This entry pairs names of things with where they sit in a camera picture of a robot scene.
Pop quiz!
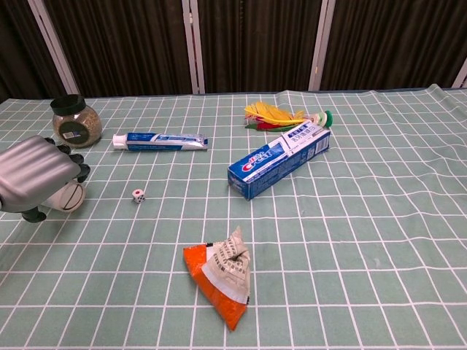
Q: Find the white floral paper cup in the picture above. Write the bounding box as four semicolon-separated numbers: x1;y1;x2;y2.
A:
42;182;88;212

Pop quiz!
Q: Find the white screen frame post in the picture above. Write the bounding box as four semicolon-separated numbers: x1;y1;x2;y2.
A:
308;0;336;92
451;56;467;89
181;0;206;94
28;0;80;96

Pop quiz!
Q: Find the dark pleated curtain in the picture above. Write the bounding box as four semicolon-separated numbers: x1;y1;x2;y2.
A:
0;0;467;104

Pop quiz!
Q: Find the colourful feather shuttlecock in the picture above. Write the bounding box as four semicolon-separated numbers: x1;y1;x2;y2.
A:
244;101;334;133

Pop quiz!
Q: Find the blue Crest toothpaste box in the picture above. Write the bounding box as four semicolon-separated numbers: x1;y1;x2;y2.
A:
227;122;332;201

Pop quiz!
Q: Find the blue white toothpaste tube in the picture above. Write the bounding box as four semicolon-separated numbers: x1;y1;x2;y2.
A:
112;132;209;152

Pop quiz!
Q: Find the orange white snack packet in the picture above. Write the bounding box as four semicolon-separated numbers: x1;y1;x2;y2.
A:
182;225;251;332

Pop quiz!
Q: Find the green checked tablecloth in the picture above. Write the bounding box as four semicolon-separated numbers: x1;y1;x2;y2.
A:
0;84;467;350

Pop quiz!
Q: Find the glass jar with black lid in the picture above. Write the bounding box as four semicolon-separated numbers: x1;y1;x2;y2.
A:
50;94;103;149

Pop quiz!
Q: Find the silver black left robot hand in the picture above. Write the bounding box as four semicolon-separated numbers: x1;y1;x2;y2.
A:
0;135;91;223

